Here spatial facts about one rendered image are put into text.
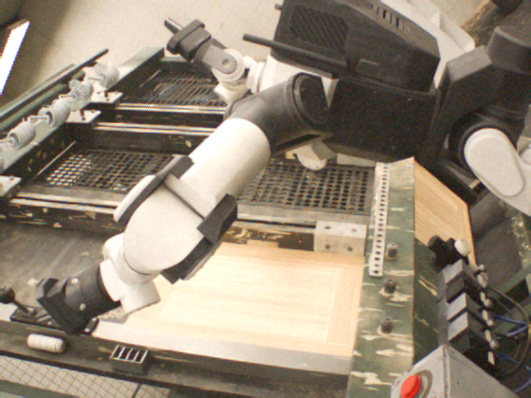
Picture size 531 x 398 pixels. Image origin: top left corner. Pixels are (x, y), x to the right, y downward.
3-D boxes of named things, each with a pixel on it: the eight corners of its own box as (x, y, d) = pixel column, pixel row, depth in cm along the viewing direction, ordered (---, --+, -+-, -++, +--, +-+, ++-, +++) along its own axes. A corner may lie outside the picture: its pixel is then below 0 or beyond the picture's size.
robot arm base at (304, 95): (352, 126, 97) (325, 62, 95) (316, 149, 87) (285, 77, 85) (281, 151, 106) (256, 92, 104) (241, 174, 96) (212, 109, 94)
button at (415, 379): (429, 396, 78) (417, 388, 78) (409, 409, 80) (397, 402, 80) (429, 375, 82) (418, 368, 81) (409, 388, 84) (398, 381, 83)
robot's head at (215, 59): (254, 66, 117) (221, 48, 118) (249, 57, 109) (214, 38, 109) (238, 93, 118) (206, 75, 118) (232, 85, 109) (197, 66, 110)
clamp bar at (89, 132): (375, 169, 189) (379, 99, 178) (47, 146, 212) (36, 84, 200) (375, 156, 198) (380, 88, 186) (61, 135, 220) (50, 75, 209)
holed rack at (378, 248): (382, 278, 132) (382, 276, 132) (369, 276, 133) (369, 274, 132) (395, 65, 272) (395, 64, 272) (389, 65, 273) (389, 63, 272)
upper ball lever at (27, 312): (36, 324, 122) (6, 301, 111) (22, 321, 123) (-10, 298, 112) (42, 308, 124) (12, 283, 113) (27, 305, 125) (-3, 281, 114)
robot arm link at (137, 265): (149, 305, 89) (172, 290, 71) (99, 260, 88) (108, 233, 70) (192, 255, 93) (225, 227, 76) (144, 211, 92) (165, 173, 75)
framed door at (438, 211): (480, 339, 191) (485, 335, 190) (357, 246, 183) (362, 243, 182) (463, 207, 267) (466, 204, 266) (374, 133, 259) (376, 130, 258)
